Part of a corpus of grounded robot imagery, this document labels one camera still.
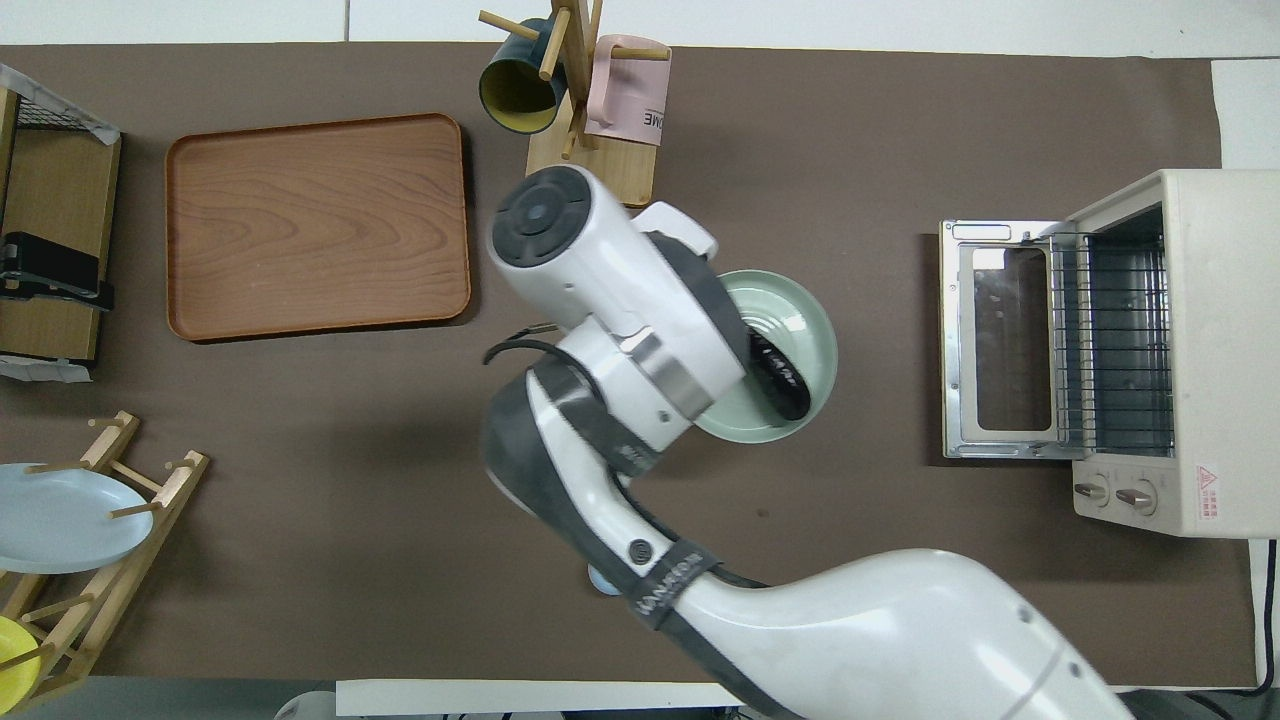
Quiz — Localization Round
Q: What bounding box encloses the dark purple eggplant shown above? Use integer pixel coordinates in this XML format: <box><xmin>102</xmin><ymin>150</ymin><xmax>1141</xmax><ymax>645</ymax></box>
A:
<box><xmin>745</xmin><ymin>325</ymin><xmax>813</xmax><ymax>422</ymax></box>

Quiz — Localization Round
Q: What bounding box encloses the pale green plate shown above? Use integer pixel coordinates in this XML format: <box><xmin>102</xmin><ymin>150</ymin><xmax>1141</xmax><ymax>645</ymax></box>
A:
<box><xmin>693</xmin><ymin>270</ymin><xmax>839</xmax><ymax>445</ymax></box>

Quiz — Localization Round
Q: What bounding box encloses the glass oven door with handle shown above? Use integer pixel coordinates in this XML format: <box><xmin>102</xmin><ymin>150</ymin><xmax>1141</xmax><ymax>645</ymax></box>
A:
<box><xmin>940</xmin><ymin>220</ymin><xmax>1076</xmax><ymax>461</ymax></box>

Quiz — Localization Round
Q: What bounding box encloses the white toaster oven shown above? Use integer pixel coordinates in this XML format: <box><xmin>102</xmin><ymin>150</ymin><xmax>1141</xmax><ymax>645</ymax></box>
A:
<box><xmin>940</xmin><ymin>168</ymin><xmax>1280</xmax><ymax>539</ymax></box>

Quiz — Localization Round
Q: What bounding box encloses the white patterned cloth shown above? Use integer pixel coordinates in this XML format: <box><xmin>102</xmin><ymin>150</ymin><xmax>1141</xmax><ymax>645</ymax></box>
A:
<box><xmin>0</xmin><ymin>65</ymin><xmax>123</xmax><ymax>148</ymax></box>

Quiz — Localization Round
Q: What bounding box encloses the light blue plate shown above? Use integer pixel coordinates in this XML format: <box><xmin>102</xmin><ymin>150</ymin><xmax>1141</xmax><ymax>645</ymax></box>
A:
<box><xmin>0</xmin><ymin>463</ymin><xmax>155</xmax><ymax>575</ymax></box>

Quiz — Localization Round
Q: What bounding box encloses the brown wooden tray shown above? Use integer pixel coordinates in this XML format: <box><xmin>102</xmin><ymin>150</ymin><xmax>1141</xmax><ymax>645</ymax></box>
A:
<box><xmin>165</xmin><ymin>112</ymin><xmax>472</xmax><ymax>344</ymax></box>

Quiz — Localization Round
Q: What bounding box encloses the wooden plate rack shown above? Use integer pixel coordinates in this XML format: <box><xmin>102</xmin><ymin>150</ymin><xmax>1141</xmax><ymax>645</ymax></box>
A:
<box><xmin>0</xmin><ymin>411</ymin><xmax>211</xmax><ymax>713</ymax></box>

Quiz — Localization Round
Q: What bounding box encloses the yellow plate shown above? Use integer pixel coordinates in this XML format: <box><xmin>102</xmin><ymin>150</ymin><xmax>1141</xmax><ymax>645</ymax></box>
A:
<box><xmin>0</xmin><ymin>616</ymin><xmax>43</xmax><ymax>706</ymax></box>

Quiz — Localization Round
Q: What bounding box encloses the dark blue mug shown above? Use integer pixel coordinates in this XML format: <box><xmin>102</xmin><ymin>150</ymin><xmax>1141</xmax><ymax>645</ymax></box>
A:
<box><xmin>478</xmin><ymin>18</ymin><xmax>569</xmax><ymax>136</ymax></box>

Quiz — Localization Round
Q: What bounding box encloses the wooden mug tree stand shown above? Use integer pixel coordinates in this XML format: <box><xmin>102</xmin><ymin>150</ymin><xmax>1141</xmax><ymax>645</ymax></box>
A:
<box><xmin>478</xmin><ymin>0</ymin><xmax>673</xmax><ymax>209</ymax></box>

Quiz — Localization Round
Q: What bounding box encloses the pink mug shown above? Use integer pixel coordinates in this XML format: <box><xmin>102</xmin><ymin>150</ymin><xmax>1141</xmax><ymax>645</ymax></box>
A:
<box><xmin>585</xmin><ymin>34</ymin><xmax>673</xmax><ymax>148</ymax></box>

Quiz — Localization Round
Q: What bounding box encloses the brown table mat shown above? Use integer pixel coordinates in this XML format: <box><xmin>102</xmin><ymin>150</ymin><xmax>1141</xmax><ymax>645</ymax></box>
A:
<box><xmin>0</xmin><ymin>42</ymin><xmax>1259</xmax><ymax>691</ymax></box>

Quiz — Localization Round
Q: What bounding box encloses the wooden shelf with wire basket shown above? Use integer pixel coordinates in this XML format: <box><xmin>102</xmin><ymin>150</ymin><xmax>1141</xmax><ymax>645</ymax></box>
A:
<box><xmin>0</xmin><ymin>65</ymin><xmax>123</xmax><ymax>363</ymax></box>

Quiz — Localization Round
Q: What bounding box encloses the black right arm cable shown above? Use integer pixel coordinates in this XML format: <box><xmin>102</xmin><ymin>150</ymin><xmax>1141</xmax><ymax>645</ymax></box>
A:
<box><xmin>484</xmin><ymin>338</ymin><xmax>573</xmax><ymax>367</ymax></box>

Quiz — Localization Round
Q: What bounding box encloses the wire oven rack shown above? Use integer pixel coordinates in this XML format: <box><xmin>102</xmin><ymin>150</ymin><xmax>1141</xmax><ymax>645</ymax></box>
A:
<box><xmin>1050</xmin><ymin>232</ymin><xmax>1173</xmax><ymax>451</ymax></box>

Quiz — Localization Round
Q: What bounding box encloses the black oven power cable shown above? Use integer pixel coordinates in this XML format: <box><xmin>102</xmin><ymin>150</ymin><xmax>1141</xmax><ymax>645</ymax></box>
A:
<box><xmin>1190</xmin><ymin>538</ymin><xmax>1280</xmax><ymax>698</ymax></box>

